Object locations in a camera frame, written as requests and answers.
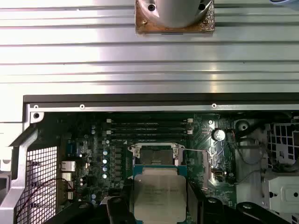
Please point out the square brown base plate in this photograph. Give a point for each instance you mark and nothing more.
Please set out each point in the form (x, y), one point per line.
(149, 30)

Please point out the silver metal bracket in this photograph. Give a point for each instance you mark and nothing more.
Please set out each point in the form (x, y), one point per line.
(280, 186)

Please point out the green motherboard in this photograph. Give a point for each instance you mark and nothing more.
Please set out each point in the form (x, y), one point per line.
(196, 137)

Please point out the perforated metal drive cage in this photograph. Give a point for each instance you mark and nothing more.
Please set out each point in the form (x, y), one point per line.
(280, 140)

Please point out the silver topped CPU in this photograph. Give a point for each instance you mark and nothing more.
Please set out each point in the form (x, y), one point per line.
(158, 193)

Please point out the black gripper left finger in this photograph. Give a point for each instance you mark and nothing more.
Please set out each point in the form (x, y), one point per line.
(116, 214)

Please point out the black open PC case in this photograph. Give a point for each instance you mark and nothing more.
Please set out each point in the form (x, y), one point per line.
(163, 108)

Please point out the silver coin battery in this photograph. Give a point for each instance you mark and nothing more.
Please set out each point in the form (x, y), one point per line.
(218, 134)

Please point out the CPU socket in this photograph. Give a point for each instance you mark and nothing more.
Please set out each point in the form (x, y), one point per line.
(154, 156)

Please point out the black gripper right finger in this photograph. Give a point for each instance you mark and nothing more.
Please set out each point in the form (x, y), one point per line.
(210, 214)

